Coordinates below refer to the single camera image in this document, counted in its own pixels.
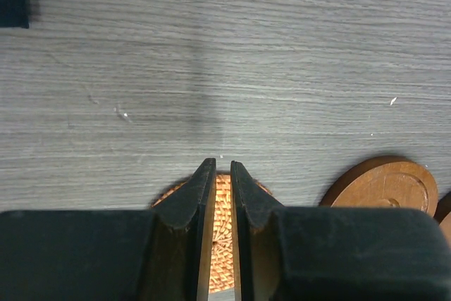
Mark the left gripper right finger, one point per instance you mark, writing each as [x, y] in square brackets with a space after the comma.
[333, 253]

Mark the woven rattan coaster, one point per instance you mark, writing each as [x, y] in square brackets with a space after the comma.
[222, 269]

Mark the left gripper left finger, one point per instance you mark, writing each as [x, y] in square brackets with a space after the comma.
[161, 253]

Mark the wooden coaster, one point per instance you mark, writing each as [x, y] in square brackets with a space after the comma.
[442, 215]
[385, 181]

